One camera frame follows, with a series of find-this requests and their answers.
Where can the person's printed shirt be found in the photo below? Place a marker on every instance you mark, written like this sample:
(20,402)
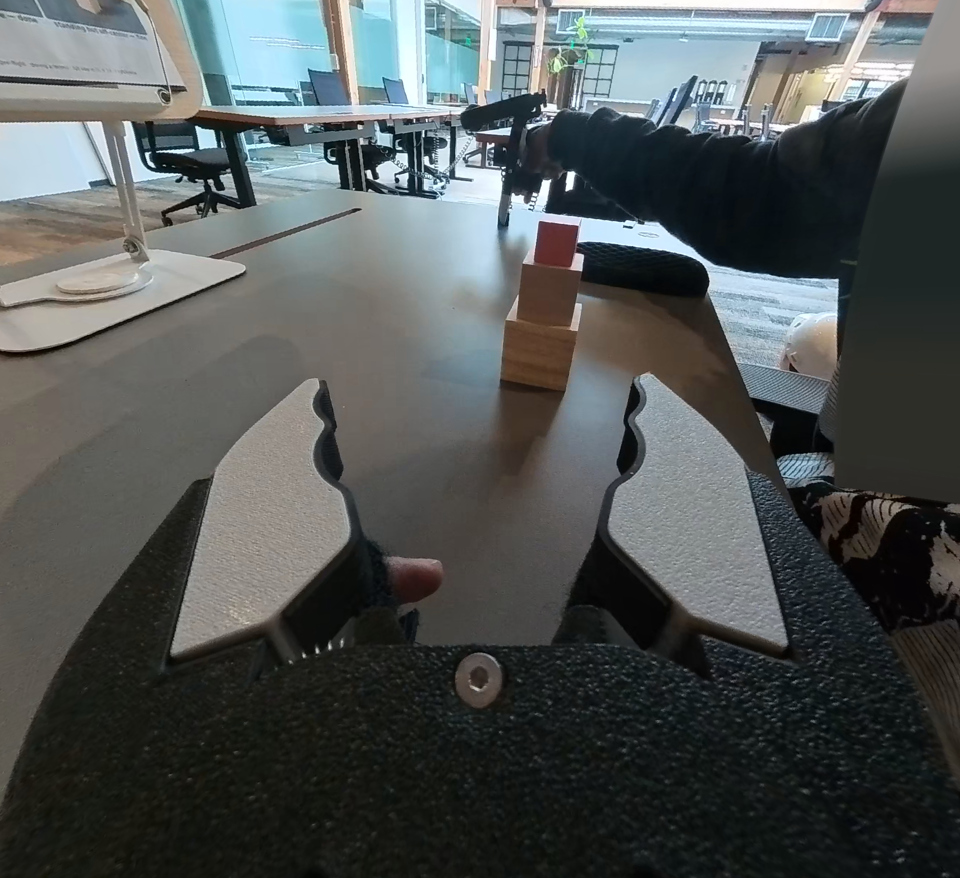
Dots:
(893,563)

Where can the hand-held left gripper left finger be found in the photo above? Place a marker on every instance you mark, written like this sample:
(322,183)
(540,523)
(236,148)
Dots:
(263,526)

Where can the large wooden cube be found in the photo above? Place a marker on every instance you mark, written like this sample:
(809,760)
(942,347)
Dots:
(540,349)

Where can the medium wooden cube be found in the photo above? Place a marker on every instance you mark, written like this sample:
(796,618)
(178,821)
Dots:
(551,292)

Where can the white instruction sheet stand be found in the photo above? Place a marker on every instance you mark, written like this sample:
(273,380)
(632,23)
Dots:
(180,38)

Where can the black wrist rest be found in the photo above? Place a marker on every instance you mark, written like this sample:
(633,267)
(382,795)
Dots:
(645,269)

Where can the white round object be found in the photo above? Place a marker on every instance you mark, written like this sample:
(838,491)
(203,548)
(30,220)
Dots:
(810,349)

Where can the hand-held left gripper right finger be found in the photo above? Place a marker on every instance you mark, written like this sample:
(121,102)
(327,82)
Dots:
(698,518)

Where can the white document stand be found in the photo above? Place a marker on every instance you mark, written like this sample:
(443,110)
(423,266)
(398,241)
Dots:
(105,293)

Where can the small red cube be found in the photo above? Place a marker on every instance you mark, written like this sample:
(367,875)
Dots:
(557,245)

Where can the black office chair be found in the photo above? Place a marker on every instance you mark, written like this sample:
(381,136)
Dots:
(188,161)
(783,391)

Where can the wooden office table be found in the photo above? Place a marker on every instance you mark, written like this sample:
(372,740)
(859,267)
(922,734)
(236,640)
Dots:
(315,116)

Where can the person's right forearm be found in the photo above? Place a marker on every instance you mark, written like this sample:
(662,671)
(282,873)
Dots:
(720,188)

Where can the printed instruction sheet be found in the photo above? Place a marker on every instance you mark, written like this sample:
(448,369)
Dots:
(75,1)

